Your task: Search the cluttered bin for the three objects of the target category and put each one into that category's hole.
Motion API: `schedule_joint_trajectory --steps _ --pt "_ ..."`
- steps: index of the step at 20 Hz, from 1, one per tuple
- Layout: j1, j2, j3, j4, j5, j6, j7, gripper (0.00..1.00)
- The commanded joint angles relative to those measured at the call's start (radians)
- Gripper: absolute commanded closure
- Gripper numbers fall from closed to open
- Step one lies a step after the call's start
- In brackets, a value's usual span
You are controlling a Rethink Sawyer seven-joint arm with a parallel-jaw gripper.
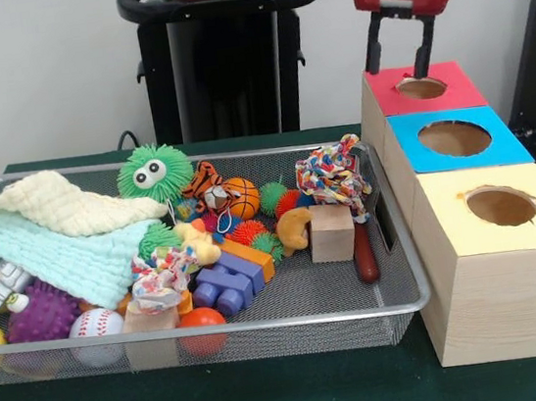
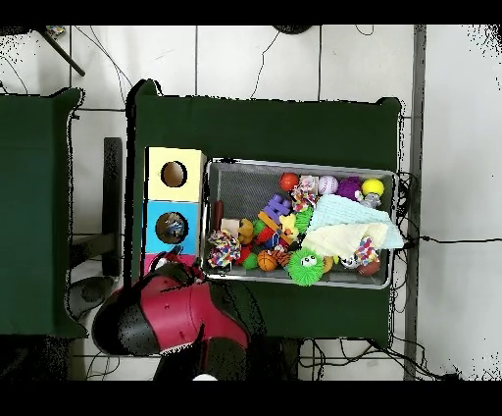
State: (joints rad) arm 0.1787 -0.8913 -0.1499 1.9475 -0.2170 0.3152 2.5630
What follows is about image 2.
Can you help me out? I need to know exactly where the floral patterned fabric knot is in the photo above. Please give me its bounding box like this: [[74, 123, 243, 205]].
[[296, 176, 319, 197]]

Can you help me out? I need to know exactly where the purple plastic building block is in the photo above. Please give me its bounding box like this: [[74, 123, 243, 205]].
[[262, 193, 293, 224]]

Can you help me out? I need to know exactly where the multicoloured rope toy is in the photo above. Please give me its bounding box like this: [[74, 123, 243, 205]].
[[207, 230, 243, 270]]

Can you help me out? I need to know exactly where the grey round stand base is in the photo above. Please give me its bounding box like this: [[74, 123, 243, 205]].
[[69, 274, 116, 317]]

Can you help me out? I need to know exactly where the white baseball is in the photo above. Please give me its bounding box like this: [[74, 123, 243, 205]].
[[317, 175, 339, 197]]

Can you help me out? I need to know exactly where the brown plush toy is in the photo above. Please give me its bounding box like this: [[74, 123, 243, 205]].
[[237, 219, 256, 246]]

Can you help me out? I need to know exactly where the small orange basketball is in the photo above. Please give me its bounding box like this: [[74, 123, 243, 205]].
[[256, 250, 279, 274]]

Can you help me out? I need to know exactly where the red maraca rattle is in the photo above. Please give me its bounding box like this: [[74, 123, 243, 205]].
[[279, 172, 302, 193]]

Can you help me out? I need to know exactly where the mint knitted cloth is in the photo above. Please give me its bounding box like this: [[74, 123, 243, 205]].
[[308, 195, 393, 235]]

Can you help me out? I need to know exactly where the dark red sausage toy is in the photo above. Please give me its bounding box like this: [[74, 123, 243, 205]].
[[211, 200, 226, 231]]

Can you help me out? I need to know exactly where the green spiky ball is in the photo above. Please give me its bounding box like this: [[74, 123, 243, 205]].
[[286, 249, 326, 287]]

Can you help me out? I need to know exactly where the dark green side cloth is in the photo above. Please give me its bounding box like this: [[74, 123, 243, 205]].
[[0, 85, 86, 340]]

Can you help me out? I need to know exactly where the yellow ball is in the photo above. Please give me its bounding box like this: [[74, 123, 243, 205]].
[[360, 178, 385, 198]]

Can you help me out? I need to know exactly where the dark green tablecloth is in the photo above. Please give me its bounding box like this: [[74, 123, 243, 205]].
[[125, 78, 403, 350]]

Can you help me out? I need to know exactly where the purple monster toy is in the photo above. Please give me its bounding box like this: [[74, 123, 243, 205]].
[[336, 177, 363, 202]]

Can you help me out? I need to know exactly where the black rod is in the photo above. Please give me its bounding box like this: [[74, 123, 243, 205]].
[[34, 26, 87, 78]]

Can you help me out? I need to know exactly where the black panel stand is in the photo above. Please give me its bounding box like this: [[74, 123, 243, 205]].
[[101, 136, 126, 278]]

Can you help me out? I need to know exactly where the cream knitted cloth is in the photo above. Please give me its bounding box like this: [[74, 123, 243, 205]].
[[301, 223, 406, 260]]

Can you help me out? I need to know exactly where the clear shallow mesh bin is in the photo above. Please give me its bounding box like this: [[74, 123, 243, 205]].
[[199, 160, 398, 291]]

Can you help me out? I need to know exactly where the tiger striped toy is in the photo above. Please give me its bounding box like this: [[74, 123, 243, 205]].
[[274, 245, 295, 270]]

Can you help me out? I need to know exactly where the wooden box with three holes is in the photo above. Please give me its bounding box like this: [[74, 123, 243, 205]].
[[140, 146, 208, 276]]

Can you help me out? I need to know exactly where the multicoloured patterned cloth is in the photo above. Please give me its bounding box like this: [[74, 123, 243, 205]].
[[354, 237, 381, 268]]

